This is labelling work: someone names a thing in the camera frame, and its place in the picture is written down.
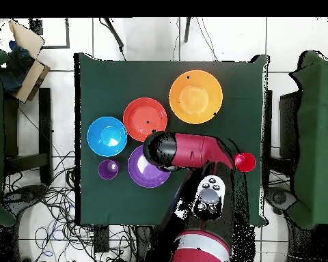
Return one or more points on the wide orange bowl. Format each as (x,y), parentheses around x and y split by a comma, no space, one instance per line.
(142,117)

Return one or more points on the purple bowl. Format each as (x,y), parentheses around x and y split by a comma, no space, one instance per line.
(142,174)

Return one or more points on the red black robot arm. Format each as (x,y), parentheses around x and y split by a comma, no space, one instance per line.
(194,150)

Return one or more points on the large yellow bowl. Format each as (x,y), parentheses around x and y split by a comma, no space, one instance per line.
(196,97)

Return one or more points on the large light blue bowl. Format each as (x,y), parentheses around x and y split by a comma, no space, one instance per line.
(107,136)

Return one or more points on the purple cup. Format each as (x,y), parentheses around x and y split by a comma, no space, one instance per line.
(108,169)

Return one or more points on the dark green table cloth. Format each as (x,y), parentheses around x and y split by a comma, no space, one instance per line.
(112,82)

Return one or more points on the red cup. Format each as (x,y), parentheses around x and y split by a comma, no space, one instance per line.
(246,162)

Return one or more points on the black tripod leg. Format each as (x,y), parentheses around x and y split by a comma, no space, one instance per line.
(114,32)
(187,30)

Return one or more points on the black stool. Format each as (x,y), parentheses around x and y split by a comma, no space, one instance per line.
(45,122)

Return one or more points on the black computer case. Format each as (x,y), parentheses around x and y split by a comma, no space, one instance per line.
(288,125)

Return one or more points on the black chair base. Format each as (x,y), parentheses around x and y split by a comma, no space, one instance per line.
(27,195)

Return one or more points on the cardboard box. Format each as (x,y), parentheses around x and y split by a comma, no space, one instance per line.
(32,79)

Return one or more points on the blue bag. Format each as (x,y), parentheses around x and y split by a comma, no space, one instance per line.
(16,71)

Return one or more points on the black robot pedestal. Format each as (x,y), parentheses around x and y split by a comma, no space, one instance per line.
(153,245)

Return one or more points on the black floor frame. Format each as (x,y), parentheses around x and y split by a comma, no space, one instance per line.
(67,35)

